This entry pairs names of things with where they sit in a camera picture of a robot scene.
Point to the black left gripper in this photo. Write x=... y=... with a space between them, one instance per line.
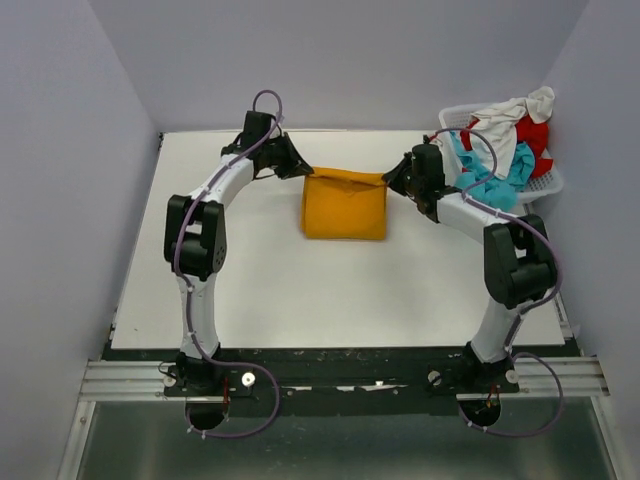
x=294 y=166

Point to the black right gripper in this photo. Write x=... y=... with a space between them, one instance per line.
x=394 y=178

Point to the yellow t shirt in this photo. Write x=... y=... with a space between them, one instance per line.
x=344 y=205

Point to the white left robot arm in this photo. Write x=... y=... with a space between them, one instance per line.
x=195 y=239

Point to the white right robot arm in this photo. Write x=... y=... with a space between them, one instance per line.
x=519 y=267

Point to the white plastic laundry basket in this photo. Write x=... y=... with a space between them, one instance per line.
x=459 y=116

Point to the turquoise t shirt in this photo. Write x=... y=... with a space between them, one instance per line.
x=496 y=192

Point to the white t shirt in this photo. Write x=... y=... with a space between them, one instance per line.
x=521 y=119

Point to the red t shirt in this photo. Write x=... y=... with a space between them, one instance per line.
x=472 y=142

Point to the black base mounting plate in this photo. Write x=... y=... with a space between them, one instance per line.
x=331 y=382

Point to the aluminium rail frame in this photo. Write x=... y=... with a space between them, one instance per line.
x=554 y=427

